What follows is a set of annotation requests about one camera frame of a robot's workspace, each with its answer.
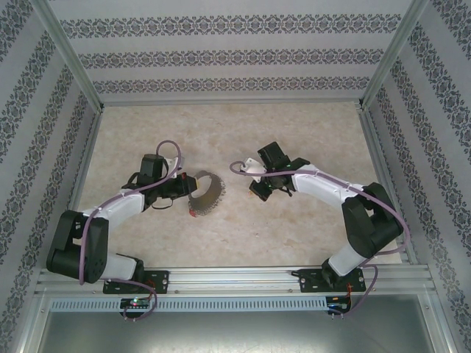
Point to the right circuit board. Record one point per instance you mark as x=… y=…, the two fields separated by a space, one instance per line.
x=336 y=306

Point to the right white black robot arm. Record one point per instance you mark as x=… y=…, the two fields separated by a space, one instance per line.
x=371 y=228

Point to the aluminium mounting rail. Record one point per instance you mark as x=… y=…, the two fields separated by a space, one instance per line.
x=235 y=279

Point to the aluminium table edge rail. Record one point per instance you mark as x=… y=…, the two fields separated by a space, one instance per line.
x=381 y=165
x=78 y=191

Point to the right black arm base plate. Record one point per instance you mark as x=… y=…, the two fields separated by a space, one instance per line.
x=309 y=281

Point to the left circuit board green light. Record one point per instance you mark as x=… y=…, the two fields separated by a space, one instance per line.
x=136 y=303

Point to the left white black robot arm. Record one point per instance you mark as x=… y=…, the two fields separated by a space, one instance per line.
x=73 y=239

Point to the grey sheet metal panel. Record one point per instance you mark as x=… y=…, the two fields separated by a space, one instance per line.
x=235 y=331

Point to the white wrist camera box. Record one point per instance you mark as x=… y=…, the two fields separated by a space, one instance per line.
x=254 y=167
x=173 y=162

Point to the right aluminium frame post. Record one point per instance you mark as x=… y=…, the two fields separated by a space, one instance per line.
x=391 y=55

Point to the left aluminium frame post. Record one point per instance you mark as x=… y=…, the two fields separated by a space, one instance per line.
x=70 y=55

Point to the aluminium frame post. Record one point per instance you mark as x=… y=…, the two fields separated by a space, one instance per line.
x=70 y=55
x=391 y=55

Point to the left aluminium table edge rail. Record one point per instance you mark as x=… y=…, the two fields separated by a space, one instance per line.
x=78 y=191

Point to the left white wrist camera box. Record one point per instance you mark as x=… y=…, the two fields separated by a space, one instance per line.
x=173 y=162

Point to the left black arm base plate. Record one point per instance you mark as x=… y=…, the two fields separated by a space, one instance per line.
x=162 y=281

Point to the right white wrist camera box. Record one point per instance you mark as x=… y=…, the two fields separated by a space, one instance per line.
x=254 y=167

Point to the right aluminium table edge rail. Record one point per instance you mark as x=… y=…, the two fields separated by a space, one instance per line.
x=381 y=165

